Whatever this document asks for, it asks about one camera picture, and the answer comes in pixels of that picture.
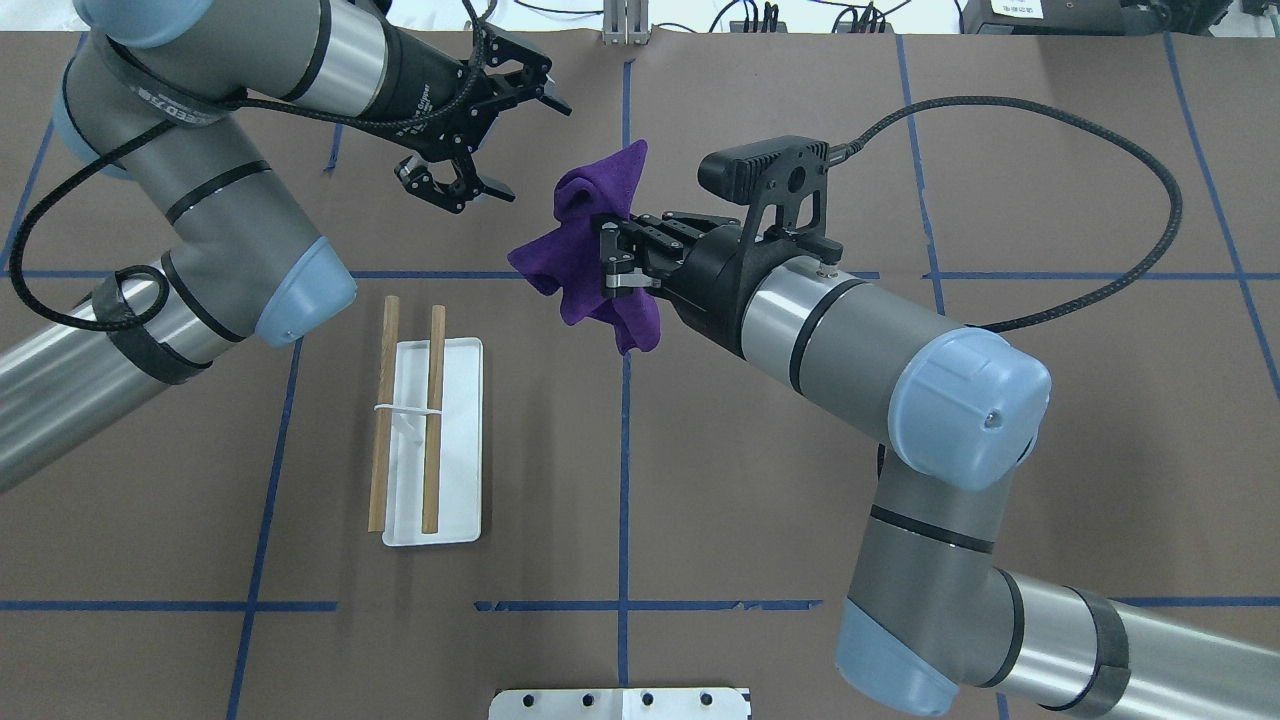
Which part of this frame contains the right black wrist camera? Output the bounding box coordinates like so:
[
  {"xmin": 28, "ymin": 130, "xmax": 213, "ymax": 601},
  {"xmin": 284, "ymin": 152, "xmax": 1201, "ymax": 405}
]
[{"xmin": 698, "ymin": 135, "xmax": 844, "ymax": 266}]

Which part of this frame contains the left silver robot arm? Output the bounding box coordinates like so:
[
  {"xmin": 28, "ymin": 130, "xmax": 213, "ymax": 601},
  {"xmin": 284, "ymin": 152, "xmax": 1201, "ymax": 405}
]
[{"xmin": 1, "ymin": 1, "xmax": 571, "ymax": 491}]

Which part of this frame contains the white rack centre post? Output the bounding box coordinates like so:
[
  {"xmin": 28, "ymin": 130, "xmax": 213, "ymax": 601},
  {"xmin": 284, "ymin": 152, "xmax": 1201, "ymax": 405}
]
[{"xmin": 374, "ymin": 404, "xmax": 443, "ymax": 446}]

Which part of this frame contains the lower wooden rack bar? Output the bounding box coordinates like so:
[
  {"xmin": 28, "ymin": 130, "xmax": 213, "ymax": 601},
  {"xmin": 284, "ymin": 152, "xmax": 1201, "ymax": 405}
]
[{"xmin": 420, "ymin": 305, "xmax": 447, "ymax": 534}]

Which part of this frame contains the purple towel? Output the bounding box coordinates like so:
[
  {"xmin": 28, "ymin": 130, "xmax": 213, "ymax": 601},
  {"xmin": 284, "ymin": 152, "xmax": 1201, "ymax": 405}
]
[{"xmin": 507, "ymin": 138, "xmax": 660, "ymax": 355}]

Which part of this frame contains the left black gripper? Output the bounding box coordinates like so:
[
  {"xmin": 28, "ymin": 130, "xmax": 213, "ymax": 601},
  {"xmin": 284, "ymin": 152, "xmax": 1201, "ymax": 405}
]
[{"xmin": 372, "ymin": 23, "xmax": 573, "ymax": 214}]

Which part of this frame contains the white rack base tray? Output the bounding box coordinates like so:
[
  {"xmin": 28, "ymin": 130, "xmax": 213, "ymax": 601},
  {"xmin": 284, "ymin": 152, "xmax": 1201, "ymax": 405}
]
[{"xmin": 381, "ymin": 337, "xmax": 484, "ymax": 547}]

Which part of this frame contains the black computer box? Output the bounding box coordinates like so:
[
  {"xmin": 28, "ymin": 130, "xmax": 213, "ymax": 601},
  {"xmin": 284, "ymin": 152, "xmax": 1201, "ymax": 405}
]
[{"xmin": 960, "ymin": 1, "xmax": 1231, "ymax": 36}]

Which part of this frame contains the aluminium frame post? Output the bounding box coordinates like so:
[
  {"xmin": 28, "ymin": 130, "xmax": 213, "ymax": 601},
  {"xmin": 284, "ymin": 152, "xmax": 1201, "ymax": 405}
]
[{"xmin": 602, "ymin": 0, "xmax": 652, "ymax": 47}]

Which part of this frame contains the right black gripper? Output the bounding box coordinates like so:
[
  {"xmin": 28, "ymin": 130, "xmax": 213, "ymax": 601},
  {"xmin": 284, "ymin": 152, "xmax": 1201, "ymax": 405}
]
[{"xmin": 591, "ymin": 211, "xmax": 791, "ymax": 357}]

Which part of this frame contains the black braided cable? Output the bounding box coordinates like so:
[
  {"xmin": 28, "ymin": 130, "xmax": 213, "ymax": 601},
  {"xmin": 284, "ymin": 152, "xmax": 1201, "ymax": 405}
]
[
  {"xmin": 826, "ymin": 96, "xmax": 1184, "ymax": 333},
  {"xmin": 8, "ymin": 0, "xmax": 500, "ymax": 333}
]

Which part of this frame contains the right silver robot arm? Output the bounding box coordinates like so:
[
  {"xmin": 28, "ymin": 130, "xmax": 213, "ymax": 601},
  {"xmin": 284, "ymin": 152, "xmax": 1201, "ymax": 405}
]
[{"xmin": 591, "ymin": 213, "xmax": 1279, "ymax": 719}]

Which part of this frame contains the right black braided cable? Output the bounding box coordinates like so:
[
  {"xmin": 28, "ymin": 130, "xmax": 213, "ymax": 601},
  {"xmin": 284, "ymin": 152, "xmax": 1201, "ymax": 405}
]
[{"xmin": 826, "ymin": 96, "xmax": 1184, "ymax": 333}]

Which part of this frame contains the left black braided cable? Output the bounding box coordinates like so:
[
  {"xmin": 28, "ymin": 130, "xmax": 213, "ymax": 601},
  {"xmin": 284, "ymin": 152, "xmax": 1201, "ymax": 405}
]
[{"xmin": 8, "ymin": 0, "xmax": 500, "ymax": 333}]

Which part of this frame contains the wooden rack bar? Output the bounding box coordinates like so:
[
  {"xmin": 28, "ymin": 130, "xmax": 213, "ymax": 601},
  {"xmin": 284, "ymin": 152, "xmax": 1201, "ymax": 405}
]
[
  {"xmin": 420, "ymin": 305, "xmax": 447, "ymax": 534},
  {"xmin": 367, "ymin": 295, "xmax": 401, "ymax": 533}
]

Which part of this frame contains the upper wooden rack bar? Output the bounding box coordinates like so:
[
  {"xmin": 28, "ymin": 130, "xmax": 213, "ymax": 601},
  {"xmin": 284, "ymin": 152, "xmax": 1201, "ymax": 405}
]
[{"xmin": 367, "ymin": 295, "xmax": 401, "ymax": 533}]

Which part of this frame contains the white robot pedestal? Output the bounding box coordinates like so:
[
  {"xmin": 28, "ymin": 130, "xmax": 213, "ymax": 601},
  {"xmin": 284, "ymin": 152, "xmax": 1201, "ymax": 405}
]
[{"xmin": 488, "ymin": 687, "xmax": 753, "ymax": 719}]

